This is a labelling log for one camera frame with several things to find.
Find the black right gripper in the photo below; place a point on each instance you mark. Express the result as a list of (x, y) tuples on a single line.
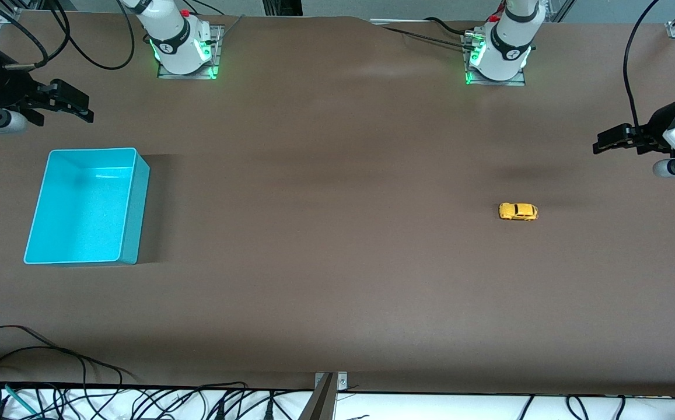
[(6, 88)]

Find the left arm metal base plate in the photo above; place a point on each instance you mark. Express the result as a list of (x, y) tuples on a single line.
[(518, 82)]

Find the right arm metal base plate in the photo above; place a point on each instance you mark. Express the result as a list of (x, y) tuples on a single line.
[(216, 44)]

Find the thin grey rod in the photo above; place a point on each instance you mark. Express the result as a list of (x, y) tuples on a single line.
[(230, 28)]

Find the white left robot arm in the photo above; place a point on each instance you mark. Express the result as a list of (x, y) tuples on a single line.
[(509, 41)]

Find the yellow beetle toy car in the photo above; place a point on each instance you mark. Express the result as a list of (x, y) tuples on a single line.
[(518, 211)]

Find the small metal bracket plate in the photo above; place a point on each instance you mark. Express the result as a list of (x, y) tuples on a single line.
[(342, 382)]

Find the turquoise plastic bin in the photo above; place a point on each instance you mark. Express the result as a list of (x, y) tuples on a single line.
[(80, 216)]

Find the grey metal beam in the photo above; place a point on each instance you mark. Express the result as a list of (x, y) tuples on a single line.
[(319, 405)]

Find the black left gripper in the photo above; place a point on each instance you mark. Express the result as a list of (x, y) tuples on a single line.
[(656, 125)]

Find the black box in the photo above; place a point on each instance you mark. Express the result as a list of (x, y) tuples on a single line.
[(282, 7)]

